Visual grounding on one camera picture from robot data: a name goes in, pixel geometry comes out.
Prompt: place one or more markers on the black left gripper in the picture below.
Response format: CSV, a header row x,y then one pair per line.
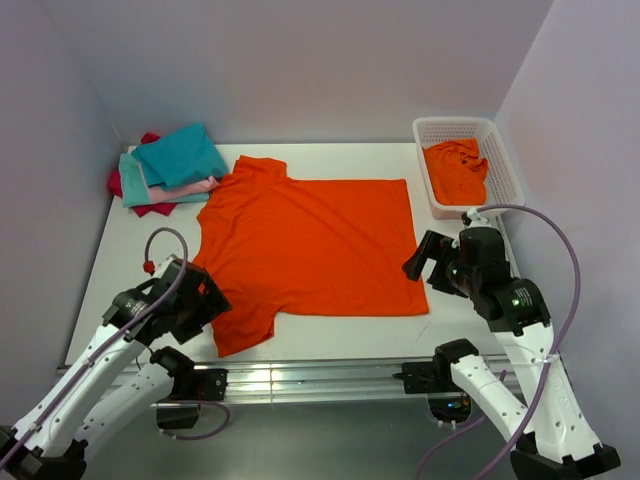
x,y
211,305

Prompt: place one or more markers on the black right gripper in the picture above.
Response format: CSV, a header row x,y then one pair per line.
x,y
431,244

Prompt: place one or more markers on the orange t-shirt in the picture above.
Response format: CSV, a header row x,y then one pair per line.
x,y
275,244
457,172

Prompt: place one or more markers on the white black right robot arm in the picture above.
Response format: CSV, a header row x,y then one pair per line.
x,y
547,434

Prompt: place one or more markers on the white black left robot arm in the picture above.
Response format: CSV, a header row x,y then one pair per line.
x,y
59,435

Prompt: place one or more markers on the orange t-shirt in basket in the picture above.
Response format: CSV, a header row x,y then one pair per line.
x,y
457,172

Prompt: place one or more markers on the white plastic laundry basket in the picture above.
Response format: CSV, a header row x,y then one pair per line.
x,y
502,183

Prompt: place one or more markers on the pink folded t-shirt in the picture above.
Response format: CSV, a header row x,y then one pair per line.
x,y
160,192

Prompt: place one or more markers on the mint green folded t-shirt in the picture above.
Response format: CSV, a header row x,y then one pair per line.
x,y
134,186

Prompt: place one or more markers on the teal folded t-shirt top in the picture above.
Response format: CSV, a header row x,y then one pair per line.
x,y
183,157

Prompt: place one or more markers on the red folded t-shirt bottom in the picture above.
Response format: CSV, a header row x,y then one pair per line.
x,y
114,187

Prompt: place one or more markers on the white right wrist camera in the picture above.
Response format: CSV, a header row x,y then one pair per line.
x,y
472,218

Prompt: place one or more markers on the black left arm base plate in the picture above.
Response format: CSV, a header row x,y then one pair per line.
x,y
191,394

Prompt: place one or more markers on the aluminium front rail frame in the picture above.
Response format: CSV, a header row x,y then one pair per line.
x,y
309,382

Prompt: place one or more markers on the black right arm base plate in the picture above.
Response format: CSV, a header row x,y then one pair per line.
x,y
448,404

